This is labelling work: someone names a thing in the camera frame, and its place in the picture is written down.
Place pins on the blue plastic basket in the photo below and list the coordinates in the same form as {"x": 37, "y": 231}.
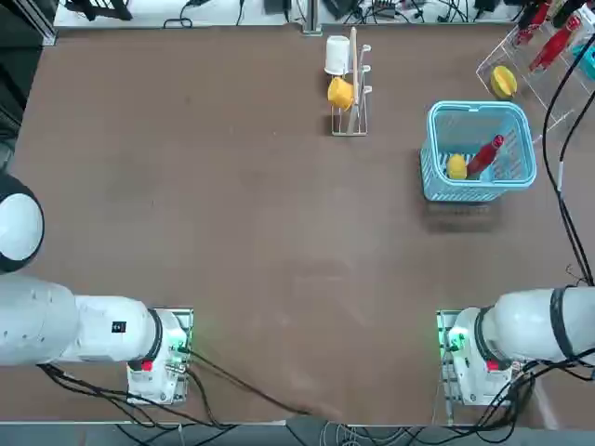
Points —
{"x": 465, "y": 190}

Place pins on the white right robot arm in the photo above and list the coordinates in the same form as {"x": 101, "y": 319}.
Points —
{"x": 525, "y": 325}

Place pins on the yellow green starfruit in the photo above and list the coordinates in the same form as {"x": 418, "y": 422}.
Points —
{"x": 504, "y": 81}

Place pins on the clear acrylic rack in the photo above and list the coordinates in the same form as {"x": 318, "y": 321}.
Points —
{"x": 506, "y": 51}

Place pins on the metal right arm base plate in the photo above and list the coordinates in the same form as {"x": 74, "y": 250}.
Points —
{"x": 445, "y": 395}

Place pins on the black power strip red switches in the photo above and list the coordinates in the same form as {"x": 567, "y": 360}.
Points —
{"x": 386, "y": 3}

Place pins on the aluminium camera mount post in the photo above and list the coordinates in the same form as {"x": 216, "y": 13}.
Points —
{"x": 312, "y": 18}

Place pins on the white cup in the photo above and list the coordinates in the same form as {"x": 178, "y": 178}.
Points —
{"x": 337, "y": 53}

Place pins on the yellow lemon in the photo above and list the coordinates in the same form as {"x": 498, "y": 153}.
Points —
{"x": 456, "y": 168}

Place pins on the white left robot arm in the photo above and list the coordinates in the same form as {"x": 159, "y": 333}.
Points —
{"x": 93, "y": 334}

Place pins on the teal packet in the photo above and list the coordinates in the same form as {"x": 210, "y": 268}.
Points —
{"x": 586, "y": 60}

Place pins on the yellow cup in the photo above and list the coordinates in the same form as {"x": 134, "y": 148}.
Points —
{"x": 339, "y": 93}

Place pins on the black tripod legs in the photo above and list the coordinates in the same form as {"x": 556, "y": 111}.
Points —
{"x": 97, "y": 7}

